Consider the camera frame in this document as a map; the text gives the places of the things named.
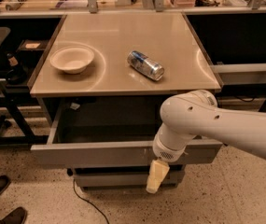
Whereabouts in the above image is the white paper bowl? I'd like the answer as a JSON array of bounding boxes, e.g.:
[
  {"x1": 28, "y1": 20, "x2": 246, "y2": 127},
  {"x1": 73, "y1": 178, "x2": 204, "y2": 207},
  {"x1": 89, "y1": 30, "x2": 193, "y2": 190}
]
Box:
[{"x1": 49, "y1": 46, "x2": 94, "y2": 75}]

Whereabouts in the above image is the grey top drawer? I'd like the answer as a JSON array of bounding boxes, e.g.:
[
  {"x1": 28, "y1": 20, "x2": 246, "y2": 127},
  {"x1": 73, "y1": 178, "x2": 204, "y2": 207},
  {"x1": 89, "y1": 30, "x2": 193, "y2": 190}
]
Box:
[{"x1": 30, "y1": 96, "x2": 224, "y2": 169}]

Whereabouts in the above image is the cream foam-padded gripper finger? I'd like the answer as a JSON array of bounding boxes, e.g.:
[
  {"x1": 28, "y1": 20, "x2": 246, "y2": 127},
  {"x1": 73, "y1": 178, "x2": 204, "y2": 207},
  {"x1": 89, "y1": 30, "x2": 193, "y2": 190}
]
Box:
[{"x1": 146, "y1": 160, "x2": 170, "y2": 194}]

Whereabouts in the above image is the grey drawer cabinet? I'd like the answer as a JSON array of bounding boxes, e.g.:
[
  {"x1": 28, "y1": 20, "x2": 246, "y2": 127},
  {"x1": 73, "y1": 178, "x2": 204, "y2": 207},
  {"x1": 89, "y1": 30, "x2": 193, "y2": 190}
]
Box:
[{"x1": 27, "y1": 12, "x2": 224, "y2": 191}]

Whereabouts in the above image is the grey bottom drawer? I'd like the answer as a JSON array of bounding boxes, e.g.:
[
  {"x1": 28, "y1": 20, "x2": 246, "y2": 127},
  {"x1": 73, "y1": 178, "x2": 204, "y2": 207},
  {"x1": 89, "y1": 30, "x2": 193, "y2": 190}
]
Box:
[{"x1": 73, "y1": 171, "x2": 186, "y2": 189}]

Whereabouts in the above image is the dark shoe lower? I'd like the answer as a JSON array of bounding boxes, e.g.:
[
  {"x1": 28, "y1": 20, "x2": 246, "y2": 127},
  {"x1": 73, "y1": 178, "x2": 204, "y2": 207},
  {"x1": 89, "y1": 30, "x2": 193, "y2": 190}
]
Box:
[{"x1": 0, "y1": 207, "x2": 27, "y2": 224}]

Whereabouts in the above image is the blue silver soda can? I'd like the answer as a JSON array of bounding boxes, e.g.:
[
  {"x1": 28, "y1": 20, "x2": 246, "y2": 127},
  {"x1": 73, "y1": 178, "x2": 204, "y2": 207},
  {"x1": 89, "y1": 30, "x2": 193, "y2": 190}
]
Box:
[{"x1": 127, "y1": 50, "x2": 164, "y2": 81}]

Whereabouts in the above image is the dark bottle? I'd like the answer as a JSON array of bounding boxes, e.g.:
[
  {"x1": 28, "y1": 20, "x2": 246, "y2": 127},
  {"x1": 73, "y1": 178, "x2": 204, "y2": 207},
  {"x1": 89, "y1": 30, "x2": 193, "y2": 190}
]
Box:
[{"x1": 6, "y1": 53, "x2": 27, "y2": 85}]

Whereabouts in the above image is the grey drawer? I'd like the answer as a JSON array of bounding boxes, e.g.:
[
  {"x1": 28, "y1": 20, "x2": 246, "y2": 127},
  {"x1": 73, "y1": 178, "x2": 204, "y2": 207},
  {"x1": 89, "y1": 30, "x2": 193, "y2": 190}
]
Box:
[
  {"x1": 30, "y1": 96, "x2": 224, "y2": 169},
  {"x1": 73, "y1": 171, "x2": 186, "y2": 189}
]

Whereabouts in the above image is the black floor cable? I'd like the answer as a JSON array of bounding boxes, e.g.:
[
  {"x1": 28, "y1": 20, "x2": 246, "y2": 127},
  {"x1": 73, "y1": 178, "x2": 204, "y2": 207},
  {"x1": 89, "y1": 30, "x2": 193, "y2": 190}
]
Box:
[{"x1": 72, "y1": 179, "x2": 110, "y2": 224}]

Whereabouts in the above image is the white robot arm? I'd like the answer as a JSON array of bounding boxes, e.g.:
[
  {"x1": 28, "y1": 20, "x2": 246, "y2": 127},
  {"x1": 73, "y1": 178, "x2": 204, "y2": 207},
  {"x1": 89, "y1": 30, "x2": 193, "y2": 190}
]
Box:
[{"x1": 147, "y1": 90, "x2": 266, "y2": 194}]

